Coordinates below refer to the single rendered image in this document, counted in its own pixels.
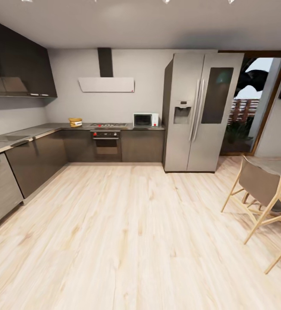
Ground microwave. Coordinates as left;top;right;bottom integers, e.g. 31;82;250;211
134;112;159;127

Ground popcorn bag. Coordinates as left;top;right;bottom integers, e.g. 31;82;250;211
69;118;82;127

